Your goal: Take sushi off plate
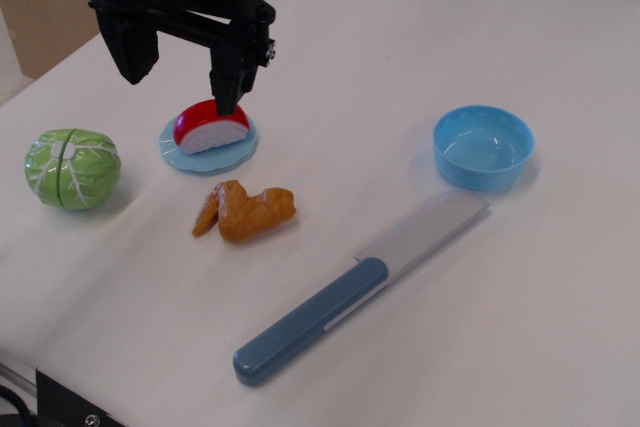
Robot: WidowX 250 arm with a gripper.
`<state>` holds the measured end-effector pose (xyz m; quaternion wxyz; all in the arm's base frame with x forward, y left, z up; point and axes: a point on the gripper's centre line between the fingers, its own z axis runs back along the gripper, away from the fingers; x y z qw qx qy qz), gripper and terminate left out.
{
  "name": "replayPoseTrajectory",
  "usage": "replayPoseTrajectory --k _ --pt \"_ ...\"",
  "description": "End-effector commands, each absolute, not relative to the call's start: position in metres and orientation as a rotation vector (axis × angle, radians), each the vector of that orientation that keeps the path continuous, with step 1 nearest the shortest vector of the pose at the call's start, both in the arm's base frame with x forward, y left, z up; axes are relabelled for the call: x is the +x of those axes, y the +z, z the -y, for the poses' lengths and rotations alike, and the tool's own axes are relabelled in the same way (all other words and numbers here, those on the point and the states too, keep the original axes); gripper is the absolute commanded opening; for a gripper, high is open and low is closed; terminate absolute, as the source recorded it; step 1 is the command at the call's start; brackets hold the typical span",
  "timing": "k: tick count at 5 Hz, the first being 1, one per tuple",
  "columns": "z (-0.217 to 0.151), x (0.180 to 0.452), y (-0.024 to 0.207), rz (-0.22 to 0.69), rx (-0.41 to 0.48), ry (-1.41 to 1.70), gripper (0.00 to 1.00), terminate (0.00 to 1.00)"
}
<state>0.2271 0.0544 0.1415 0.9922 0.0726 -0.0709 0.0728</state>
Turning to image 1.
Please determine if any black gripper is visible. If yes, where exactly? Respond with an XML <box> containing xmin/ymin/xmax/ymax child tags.
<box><xmin>89</xmin><ymin>0</ymin><xmax>276</xmax><ymax>117</ymax></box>

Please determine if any red white toy sushi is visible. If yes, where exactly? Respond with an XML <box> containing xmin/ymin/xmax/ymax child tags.
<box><xmin>173</xmin><ymin>99</ymin><xmax>250</xmax><ymax>155</ymax></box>

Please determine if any light blue toy plate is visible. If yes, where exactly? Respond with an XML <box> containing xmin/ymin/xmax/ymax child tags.
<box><xmin>158</xmin><ymin>118</ymin><xmax>258</xmax><ymax>175</ymax></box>

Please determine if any cardboard box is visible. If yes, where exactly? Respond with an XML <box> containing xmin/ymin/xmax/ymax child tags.
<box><xmin>1</xmin><ymin>0</ymin><xmax>99</xmax><ymax>79</ymax></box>

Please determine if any green toy cabbage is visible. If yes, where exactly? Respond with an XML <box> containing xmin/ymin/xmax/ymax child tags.
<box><xmin>24</xmin><ymin>128</ymin><xmax>121</xmax><ymax>210</ymax></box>

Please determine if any brown toy chicken wing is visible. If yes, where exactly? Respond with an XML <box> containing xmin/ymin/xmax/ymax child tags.
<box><xmin>192</xmin><ymin>180</ymin><xmax>296</xmax><ymax>243</ymax></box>

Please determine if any blue toy bowl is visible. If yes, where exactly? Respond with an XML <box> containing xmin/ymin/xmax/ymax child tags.
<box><xmin>432</xmin><ymin>105</ymin><xmax>535</xmax><ymax>192</ymax></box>

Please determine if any blue handled toy knife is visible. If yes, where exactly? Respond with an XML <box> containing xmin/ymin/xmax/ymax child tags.
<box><xmin>233</xmin><ymin>191</ymin><xmax>490</xmax><ymax>386</ymax></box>

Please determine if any black corner bracket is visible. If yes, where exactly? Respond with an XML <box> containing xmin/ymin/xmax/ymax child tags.
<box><xmin>36</xmin><ymin>370</ymin><xmax>124</xmax><ymax>427</ymax></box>

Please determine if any black cable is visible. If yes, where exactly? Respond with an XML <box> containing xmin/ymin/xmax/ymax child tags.
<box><xmin>0</xmin><ymin>382</ymin><xmax>39</xmax><ymax>427</ymax></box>

